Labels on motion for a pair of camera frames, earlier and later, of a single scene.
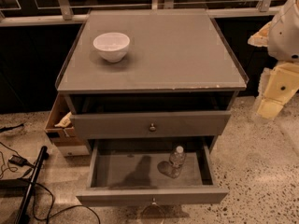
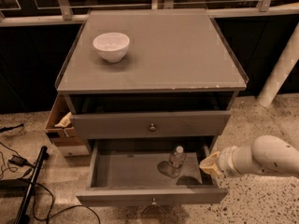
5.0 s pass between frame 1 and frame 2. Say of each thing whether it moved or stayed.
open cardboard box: stayed
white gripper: moved
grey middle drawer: stayed
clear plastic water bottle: stayed
